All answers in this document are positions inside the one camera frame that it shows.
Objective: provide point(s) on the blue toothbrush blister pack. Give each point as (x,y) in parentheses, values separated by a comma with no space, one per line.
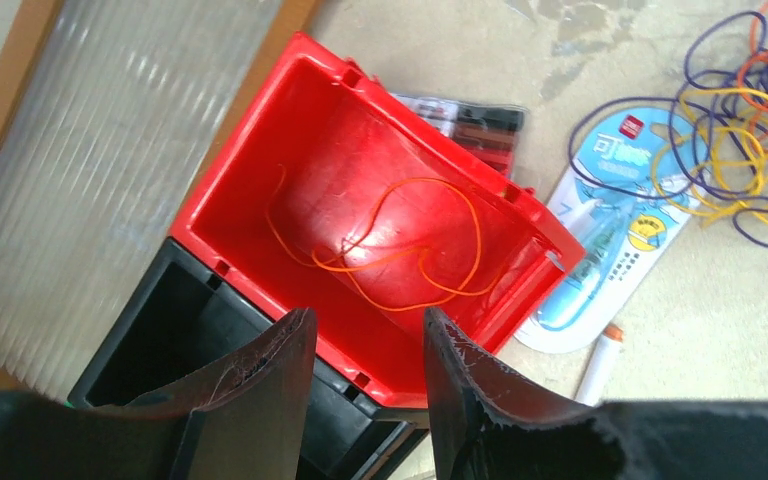
(625,197)

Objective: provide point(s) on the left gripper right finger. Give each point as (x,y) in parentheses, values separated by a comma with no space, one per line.
(487,421)

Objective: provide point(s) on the black plastic bin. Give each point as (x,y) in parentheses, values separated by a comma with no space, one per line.
(182,316)

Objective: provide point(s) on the wooden shelf rack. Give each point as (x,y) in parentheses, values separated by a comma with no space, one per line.
(125,104)

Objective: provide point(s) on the white orange pen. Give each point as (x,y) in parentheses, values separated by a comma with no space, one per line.
(601,363)

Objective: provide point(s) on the red plastic bin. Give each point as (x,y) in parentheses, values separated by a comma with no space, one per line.
(331,194)

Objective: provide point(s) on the dark red foil packet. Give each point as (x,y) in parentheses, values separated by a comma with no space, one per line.
(491,133)

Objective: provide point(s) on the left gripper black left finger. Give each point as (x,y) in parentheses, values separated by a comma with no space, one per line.
(239,417)

